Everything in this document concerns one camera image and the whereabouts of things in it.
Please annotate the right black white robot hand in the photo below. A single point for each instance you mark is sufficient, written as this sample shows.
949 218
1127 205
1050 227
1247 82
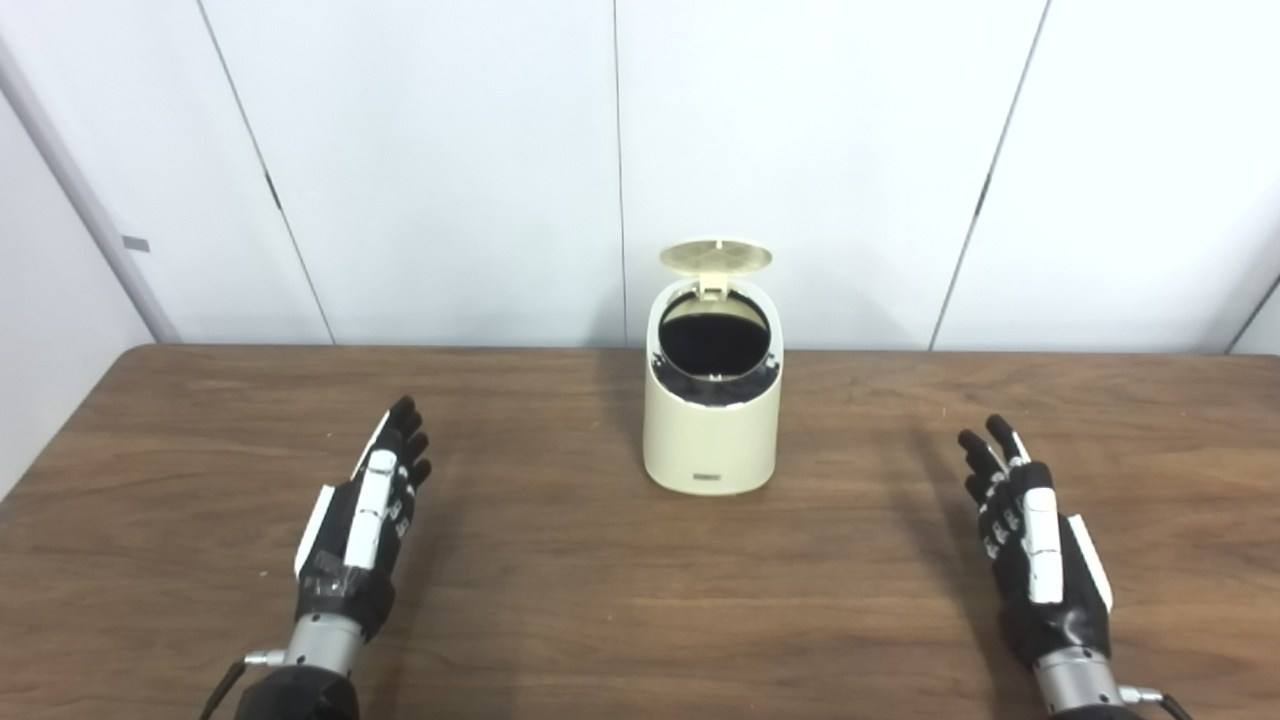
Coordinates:
1045 550

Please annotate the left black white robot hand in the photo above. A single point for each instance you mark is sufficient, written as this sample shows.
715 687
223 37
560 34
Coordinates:
365 520

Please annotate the cream round bin lid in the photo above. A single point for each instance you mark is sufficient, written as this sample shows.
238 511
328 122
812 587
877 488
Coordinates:
715 255

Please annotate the cream-colored round bin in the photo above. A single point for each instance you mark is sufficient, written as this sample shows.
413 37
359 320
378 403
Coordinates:
710 445

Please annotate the black bin liner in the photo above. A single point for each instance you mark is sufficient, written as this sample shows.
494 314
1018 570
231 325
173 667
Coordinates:
715 345

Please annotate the grey wall post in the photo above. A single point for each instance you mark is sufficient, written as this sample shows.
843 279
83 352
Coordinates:
80 200

